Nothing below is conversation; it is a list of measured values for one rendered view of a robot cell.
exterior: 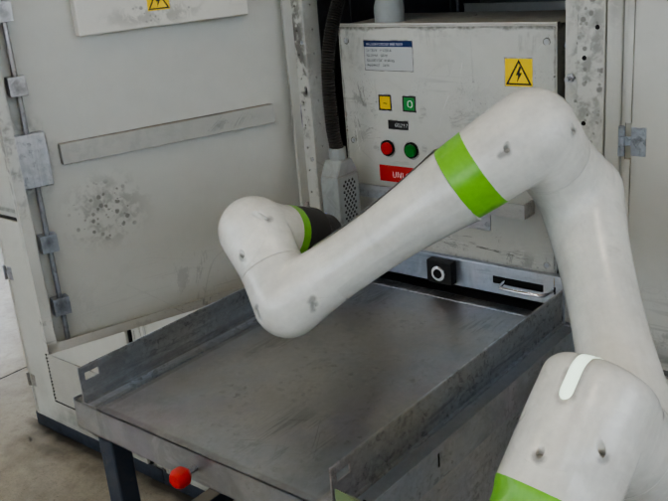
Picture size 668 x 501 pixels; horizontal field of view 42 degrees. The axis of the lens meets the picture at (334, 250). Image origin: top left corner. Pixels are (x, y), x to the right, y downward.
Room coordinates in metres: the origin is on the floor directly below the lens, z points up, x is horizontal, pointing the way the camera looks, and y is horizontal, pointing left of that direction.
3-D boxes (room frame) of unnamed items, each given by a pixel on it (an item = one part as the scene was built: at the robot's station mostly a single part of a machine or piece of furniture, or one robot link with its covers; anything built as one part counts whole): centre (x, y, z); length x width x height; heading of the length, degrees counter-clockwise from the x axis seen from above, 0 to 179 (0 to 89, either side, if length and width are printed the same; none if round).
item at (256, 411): (1.42, 0.02, 0.82); 0.68 x 0.62 x 0.06; 139
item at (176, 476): (1.15, 0.25, 0.82); 0.04 x 0.03 x 0.03; 139
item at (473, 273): (1.72, -0.24, 0.89); 0.54 x 0.05 x 0.06; 49
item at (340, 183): (1.79, -0.03, 1.04); 0.08 x 0.05 x 0.17; 139
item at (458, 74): (1.71, -0.23, 1.15); 0.48 x 0.01 x 0.48; 49
